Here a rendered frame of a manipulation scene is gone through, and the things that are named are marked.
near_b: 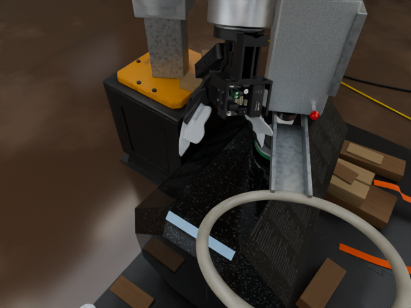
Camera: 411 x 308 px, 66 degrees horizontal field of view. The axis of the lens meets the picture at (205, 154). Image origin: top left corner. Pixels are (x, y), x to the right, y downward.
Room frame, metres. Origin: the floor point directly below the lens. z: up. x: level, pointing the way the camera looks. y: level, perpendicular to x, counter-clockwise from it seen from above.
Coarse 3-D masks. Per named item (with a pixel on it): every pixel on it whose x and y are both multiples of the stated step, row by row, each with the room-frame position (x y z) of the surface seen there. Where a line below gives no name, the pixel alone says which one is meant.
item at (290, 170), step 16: (272, 112) 0.95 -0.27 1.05; (272, 128) 0.84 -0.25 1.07; (288, 128) 0.86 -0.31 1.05; (304, 128) 0.82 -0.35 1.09; (272, 144) 0.74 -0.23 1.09; (288, 144) 0.77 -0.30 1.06; (304, 144) 0.75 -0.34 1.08; (272, 160) 0.66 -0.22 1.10; (288, 160) 0.70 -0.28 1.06; (304, 160) 0.69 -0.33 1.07; (272, 176) 0.59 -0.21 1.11; (288, 176) 0.63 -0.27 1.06; (304, 176) 0.63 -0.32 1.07; (272, 192) 0.54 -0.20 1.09; (304, 192) 0.56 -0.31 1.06
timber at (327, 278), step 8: (328, 264) 0.71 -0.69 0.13; (336, 264) 0.71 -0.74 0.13; (320, 272) 0.66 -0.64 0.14; (328, 272) 0.66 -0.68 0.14; (336, 272) 0.66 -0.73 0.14; (344, 272) 0.66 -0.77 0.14; (312, 280) 0.62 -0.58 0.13; (320, 280) 0.62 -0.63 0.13; (328, 280) 0.62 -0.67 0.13; (336, 280) 0.62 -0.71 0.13; (312, 288) 0.57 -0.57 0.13; (320, 288) 0.57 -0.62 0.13; (328, 288) 0.57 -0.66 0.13; (304, 296) 0.53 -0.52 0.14; (312, 296) 0.53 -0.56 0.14; (320, 296) 0.53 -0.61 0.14; (328, 296) 0.53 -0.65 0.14; (296, 304) 0.53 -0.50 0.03; (304, 304) 0.50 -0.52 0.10; (312, 304) 0.49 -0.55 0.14; (320, 304) 0.49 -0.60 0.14
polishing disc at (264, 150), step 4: (268, 136) 1.00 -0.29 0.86; (264, 140) 0.98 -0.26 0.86; (268, 140) 0.98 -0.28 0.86; (256, 144) 0.96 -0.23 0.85; (264, 144) 0.95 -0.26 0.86; (268, 144) 0.95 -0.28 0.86; (260, 148) 0.93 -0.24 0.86; (264, 148) 0.93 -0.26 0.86; (268, 148) 0.93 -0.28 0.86; (264, 152) 0.91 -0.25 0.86; (268, 152) 0.91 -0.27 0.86; (268, 156) 0.89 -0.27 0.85
